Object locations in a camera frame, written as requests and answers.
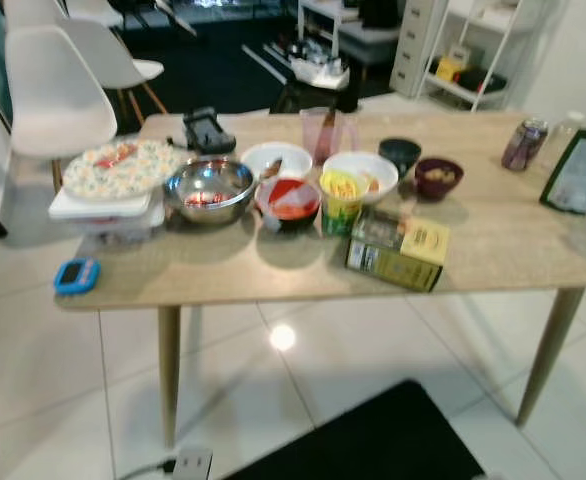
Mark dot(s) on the light wooden table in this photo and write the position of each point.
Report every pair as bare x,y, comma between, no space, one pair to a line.
493,240

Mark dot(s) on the slim clear bottle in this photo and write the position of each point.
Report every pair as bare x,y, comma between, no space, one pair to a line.
565,130

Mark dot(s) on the dark red drink can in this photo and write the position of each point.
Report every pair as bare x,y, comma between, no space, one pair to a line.
523,145

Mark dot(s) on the maroon bowl with food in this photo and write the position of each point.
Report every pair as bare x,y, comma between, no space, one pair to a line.
438,186

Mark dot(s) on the white ladder shelf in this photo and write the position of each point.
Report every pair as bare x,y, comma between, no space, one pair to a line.
473,88

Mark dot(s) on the yellow green carton box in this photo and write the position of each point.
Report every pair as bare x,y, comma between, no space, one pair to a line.
398,250

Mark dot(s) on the dark teal bowl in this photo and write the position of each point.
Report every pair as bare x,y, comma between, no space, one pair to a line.
401,153

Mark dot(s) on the white bowl with food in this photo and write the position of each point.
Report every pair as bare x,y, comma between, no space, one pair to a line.
378,175

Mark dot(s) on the yellow green noodle cup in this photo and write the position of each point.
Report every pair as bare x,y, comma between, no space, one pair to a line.
341,200

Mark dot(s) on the grey drawer cabinet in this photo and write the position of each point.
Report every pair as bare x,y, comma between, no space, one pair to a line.
413,50

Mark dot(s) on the pink clear pitcher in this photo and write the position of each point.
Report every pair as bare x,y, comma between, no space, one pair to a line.
323,135

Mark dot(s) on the black floor mat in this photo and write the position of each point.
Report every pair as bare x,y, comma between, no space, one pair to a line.
373,440

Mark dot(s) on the red lidded bowl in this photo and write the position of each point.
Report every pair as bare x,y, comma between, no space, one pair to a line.
291,205

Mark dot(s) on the white basket with items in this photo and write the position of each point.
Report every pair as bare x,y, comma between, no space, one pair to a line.
321,70

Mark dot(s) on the small white side table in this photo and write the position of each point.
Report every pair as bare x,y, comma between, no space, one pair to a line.
318,8

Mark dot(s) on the stainless steel bowl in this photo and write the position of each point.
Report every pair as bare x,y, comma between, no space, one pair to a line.
210,180

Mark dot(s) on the black device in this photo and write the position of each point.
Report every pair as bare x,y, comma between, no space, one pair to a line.
208,132

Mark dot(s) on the white power strip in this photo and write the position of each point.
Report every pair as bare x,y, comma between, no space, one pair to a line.
193,466

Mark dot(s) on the floral patterned plate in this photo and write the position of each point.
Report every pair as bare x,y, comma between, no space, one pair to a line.
123,175

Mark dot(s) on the red snack packet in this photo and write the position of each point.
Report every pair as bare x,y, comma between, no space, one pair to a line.
115,155

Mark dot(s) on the white plastic container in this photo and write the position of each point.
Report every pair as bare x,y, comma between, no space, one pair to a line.
93,212

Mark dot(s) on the blue kitchen timer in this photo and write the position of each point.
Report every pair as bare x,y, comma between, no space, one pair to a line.
76,276

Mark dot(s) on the white plastic chair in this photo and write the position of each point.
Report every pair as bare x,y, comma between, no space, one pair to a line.
53,90
103,55
93,10

